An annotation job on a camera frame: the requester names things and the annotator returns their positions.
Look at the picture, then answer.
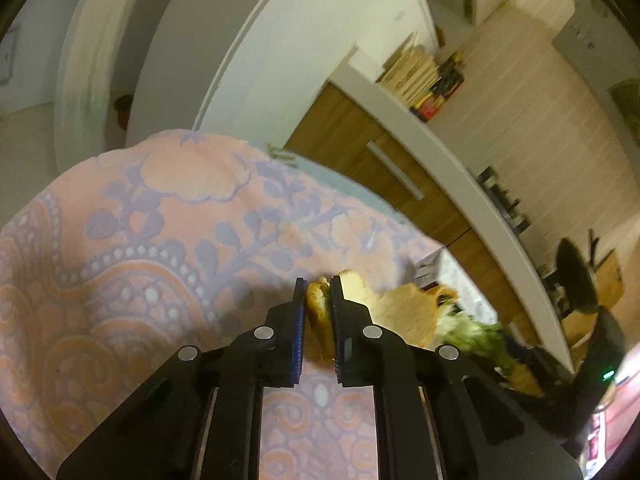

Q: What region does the black gas stove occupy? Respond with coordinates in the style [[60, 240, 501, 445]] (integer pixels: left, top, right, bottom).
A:
[[476, 166, 530, 235]]

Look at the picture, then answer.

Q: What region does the wooden kitchen cabinet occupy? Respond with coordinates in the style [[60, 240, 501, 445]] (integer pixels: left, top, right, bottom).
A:
[[285, 82, 540, 346]]

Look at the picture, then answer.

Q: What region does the black white carton box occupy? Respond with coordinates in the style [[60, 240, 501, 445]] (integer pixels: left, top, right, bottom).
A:
[[413, 248, 445, 290]]

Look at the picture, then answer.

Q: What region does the black frying pan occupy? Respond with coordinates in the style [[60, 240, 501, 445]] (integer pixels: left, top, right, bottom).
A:
[[555, 238, 599, 314]]

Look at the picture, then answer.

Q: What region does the silver drawer handle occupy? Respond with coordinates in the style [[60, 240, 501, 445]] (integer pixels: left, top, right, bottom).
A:
[[367, 141, 425, 200]]

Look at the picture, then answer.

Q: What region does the white door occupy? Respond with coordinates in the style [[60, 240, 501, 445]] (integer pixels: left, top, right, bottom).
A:
[[124, 0, 442, 149]]

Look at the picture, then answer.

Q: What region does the green lettuce scrap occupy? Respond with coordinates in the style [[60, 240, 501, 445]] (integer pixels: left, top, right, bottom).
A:
[[435, 304, 515, 375]]

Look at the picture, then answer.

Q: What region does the red label sauce bottle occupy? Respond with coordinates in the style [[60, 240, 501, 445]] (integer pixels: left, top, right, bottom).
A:
[[409, 51, 464, 122]]

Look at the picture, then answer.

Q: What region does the beige plastic basket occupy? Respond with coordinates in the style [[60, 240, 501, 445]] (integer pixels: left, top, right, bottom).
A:
[[376, 32, 439, 107]]

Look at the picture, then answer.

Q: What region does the pink floral tablecloth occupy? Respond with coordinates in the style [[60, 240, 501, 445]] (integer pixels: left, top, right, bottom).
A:
[[1, 130, 439, 477]]

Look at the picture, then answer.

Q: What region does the torn bread piece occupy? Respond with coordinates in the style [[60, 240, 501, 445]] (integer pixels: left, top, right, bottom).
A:
[[305, 270, 459, 365]]

